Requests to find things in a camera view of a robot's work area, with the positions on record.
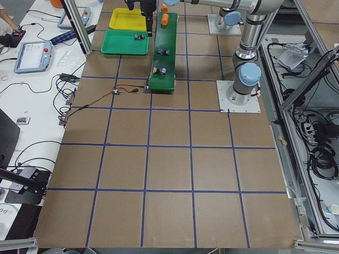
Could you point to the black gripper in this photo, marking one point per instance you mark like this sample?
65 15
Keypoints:
147 7

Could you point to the plain orange cylinder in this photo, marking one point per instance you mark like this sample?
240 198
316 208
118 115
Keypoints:
165 19

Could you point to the yellow push button switch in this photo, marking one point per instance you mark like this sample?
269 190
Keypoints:
159 71

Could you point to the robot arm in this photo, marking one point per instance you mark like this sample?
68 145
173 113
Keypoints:
259 16

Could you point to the orange 4680 labelled cylinder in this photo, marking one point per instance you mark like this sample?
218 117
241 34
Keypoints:
164 7

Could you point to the yellow plastic tray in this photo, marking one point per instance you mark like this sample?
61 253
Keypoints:
124 19

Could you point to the green conveyor belt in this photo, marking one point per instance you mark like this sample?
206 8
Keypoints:
165 39

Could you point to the green plastic tray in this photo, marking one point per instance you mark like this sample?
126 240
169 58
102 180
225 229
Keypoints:
122 42

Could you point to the black power adapter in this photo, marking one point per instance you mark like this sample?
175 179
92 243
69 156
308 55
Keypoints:
90 29

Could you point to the aluminium frame post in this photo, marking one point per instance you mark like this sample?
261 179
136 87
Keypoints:
72 13

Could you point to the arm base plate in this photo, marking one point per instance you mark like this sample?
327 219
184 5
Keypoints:
217 26
231 102

